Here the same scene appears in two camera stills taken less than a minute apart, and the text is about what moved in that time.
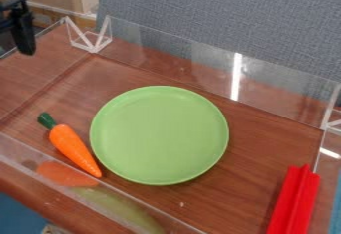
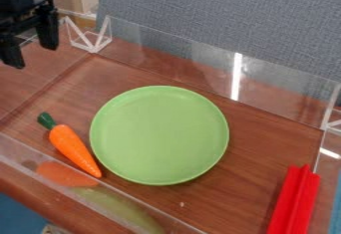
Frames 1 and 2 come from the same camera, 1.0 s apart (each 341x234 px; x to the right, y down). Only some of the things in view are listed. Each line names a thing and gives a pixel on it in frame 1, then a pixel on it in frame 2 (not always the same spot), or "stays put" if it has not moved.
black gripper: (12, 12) → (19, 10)
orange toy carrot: (70, 143) stays put
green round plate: (159, 135) stays put
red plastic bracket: (292, 214) stays put
